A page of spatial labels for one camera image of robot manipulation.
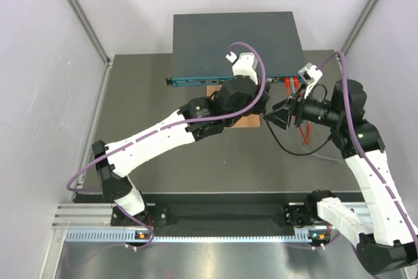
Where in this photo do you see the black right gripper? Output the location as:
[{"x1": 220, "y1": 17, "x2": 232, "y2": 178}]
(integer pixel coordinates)
[{"x1": 263, "y1": 81, "x2": 342, "y2": 131}]

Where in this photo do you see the red ethernet cable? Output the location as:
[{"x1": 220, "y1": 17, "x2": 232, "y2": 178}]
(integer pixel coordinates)
[
  {"x1": 284, "y1": 76, "x2": 312, "y2": 145},
  {"x1": 293, "y1": 76, "x2": 305, "y2": 98}
]

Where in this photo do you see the grey ethernet cable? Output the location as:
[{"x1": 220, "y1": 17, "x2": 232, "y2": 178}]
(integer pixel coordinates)
[{"x1": 289, "y1": 76, "x2": 344, "y2": 165}]

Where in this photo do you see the black ethernet cable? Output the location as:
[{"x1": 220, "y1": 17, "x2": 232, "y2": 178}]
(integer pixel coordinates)
[{"x1": 265, "y1": 118, "x2": 332, "y2": 156}]

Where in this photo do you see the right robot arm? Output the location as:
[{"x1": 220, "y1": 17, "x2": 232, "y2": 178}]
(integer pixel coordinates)
[{"x1": 264, "y1": 80, "x2": 417, "y2": 275}]

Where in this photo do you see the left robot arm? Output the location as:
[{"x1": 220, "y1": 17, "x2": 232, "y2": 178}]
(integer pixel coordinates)
[{"x1": 92, "y1": 75, "x2": 271, "y2": 225}]

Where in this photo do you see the wooden board stand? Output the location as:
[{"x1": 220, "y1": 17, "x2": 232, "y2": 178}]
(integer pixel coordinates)
[{"x1": 206, "y1": 85, "x2": 261, "y2": 128}]

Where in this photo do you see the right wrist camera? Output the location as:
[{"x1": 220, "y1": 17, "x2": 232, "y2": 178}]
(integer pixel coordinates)
[{"x1": 298, "y1": 63, "x2": 323, "y2": 99}]

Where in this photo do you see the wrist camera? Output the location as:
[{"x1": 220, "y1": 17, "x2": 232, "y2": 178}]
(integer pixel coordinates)
[
  {"x1": 298, "y1": 63, "x2": 323, "y2": 99},
  {"x1": 225, "y1": 52, "x2": 258, "y2": 85}
]

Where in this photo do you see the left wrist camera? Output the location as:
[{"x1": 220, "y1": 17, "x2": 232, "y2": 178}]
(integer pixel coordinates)
[{"x1": 225, "y1": 52, "x2": 258, "y2": 85}]

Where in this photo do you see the teal network switch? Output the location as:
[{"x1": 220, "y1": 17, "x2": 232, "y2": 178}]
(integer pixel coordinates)
[{"x1": 166, "y1": 12, "x2": 307, "y2": 87}]

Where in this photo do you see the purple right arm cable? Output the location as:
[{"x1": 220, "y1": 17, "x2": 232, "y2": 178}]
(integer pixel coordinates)
[{"x1": 315, "y1": 50, "x2": 418, "y2": 247}]

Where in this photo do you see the slotted cable duct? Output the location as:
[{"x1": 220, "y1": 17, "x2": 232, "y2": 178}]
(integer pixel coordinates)
[{"x1": 65, "y1": 225, "x2": 330, "y2": 244}]

